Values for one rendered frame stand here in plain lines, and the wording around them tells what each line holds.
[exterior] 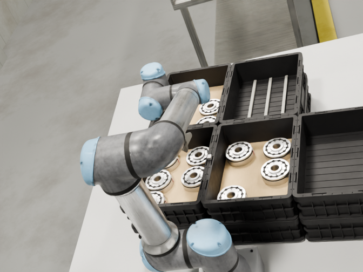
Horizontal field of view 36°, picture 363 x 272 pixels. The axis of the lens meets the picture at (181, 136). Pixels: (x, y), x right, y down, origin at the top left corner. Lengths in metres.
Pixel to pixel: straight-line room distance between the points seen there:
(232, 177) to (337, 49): 0.98
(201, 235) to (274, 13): 2.77
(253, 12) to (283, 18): 0.30
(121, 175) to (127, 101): 1.56
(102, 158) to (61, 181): 2.47
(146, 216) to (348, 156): 0.79
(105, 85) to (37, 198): 1.21
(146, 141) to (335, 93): 1.31
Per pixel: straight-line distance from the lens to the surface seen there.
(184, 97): 1.55
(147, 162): 1.30
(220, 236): 1.58
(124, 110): 2.81
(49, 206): 3.66
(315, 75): 2.59
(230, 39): 4.00
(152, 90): 1.70
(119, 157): 1.31
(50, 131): 4.33
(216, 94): 2.42
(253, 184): 1.95
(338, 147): 2.01
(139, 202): 1.45
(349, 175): 1.91
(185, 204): 1.83
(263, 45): 3.81
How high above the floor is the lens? 2.20
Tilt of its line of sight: 37 degrees down
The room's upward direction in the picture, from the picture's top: 23 degrees counter-clockwise
